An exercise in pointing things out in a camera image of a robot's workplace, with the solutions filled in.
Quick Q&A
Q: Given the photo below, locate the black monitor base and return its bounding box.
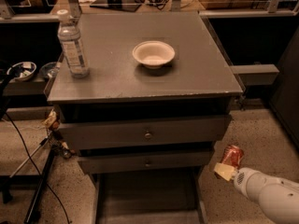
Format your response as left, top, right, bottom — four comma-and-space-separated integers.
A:
90, 0, 140, 12

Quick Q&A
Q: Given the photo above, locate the grey drawer cabinet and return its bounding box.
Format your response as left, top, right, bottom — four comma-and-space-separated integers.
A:
48, 12, 242, 224

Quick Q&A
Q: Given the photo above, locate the black floor cable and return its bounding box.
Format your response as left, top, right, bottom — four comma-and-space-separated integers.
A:
3, 111, 73, 224

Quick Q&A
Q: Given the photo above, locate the clear plastic water bottle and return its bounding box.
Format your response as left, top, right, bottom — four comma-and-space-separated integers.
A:
57, 9, 89, 78

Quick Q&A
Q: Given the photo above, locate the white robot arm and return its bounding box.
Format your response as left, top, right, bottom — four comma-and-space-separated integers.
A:
214, 162, 299, 224

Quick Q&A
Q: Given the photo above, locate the grey open bottom drawer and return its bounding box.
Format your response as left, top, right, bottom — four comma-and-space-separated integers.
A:
92, 168, 208, 224

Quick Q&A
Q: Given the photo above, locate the black tripod stand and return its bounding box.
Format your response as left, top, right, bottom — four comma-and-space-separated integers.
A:
0, 133, 57, 224

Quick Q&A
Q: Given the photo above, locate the grey top drawer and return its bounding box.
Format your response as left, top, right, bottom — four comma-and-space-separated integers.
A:
59, 115, 232, 150

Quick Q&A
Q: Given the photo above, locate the red coke can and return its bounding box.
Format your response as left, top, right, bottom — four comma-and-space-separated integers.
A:
221, 145, 244, 169

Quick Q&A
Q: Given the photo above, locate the white paper bowl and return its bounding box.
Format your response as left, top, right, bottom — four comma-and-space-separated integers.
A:
132, 41, 176, 69

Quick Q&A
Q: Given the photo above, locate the grey middle drawer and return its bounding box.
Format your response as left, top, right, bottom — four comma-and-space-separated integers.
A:
78, 149, 212, 174

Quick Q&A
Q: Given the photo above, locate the grey side shelf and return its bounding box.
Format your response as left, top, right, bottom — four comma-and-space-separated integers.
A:
231, 64, 279, 86

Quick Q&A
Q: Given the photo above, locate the dark blue bowl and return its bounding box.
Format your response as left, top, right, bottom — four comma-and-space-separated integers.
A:
39, 62, 60, 80

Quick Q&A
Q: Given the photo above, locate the white bowl with items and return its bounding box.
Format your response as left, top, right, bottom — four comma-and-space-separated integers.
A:
7, 62, 36, 82

